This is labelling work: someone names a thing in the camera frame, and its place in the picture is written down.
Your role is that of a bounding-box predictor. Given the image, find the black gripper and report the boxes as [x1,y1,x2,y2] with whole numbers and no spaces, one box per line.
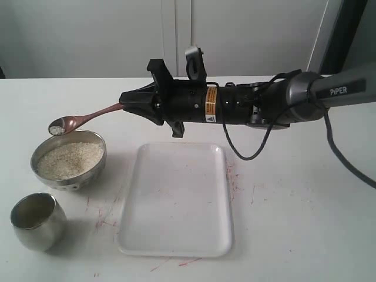
[120,59,219,138]

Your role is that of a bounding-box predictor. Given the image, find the brown wooden spoon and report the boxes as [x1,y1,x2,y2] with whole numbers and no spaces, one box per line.
[48,103,123,136]

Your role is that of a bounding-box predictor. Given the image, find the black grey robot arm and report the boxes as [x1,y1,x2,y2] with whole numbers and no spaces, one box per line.
[119,59,375,138]

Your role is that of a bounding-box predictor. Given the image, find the steel bowl of rice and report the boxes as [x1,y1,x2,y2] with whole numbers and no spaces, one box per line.
[30,130,107,191]

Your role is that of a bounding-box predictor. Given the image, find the small steel cup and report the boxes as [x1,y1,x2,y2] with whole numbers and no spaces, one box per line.
[10,193,68,251]

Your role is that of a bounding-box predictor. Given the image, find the white rectangular tray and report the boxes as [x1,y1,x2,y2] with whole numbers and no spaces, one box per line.
[117,143,233,258]

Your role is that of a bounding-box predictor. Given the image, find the white cabinet doors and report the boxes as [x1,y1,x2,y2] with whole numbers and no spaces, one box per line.
[1,1,327,78]

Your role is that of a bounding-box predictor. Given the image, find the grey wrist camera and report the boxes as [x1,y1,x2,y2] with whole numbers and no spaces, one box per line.
[185,46,207,82]

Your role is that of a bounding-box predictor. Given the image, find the black cable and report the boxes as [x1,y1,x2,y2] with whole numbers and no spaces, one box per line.
[221,70,376,189]

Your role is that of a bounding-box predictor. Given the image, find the dark vertical post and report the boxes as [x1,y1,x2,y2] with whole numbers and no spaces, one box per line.
[319,0,368,74]

